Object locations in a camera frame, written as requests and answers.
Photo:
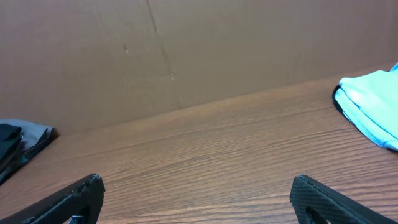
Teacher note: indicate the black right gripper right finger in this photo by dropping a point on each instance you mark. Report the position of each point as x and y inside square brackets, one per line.
[314, 202]

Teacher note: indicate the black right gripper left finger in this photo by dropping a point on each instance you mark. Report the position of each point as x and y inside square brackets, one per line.
[79, 202]

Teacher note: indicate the light blue printed t-shirt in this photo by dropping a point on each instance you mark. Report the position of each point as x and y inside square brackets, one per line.
[369, 102]

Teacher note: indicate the folded grey garment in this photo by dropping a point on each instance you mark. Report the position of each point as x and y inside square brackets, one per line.
[35, 138]

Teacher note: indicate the folded black garment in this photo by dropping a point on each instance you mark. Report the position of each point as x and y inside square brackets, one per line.
[11, 138]

